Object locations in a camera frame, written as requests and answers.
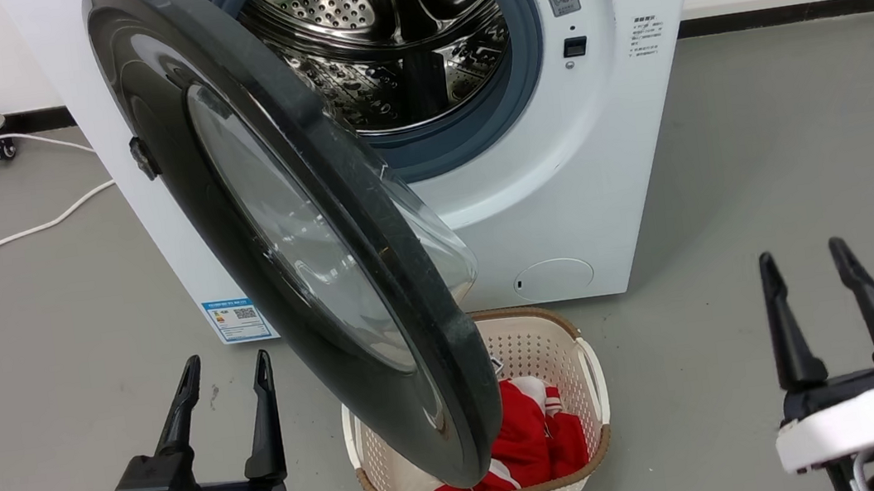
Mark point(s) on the black round washing machine door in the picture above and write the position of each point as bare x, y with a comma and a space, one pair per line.
375, 286

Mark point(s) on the cream perforated laundry basket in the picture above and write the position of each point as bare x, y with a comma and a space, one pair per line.
550, 348

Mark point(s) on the blue white energy label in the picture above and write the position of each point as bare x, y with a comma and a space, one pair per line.
238, 320

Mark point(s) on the small black caster wheel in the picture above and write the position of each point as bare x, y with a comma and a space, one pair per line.
0, 150

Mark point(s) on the round white filter cover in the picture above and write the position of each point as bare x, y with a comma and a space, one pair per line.
554, 279

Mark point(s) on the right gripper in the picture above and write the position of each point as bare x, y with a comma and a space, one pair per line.
866, 414

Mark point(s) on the white front-load washing machine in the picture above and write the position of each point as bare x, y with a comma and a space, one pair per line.
562, 180

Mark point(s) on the grey-blue rubber door gasket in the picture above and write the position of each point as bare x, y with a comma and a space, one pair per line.
525, 43

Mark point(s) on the red and white garment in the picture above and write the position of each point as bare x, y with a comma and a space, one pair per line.
528, 443

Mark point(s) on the black door lock socket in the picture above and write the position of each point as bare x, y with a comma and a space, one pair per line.
575, 46

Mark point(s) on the stainless steel perforated drum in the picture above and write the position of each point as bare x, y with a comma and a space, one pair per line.
395, 42

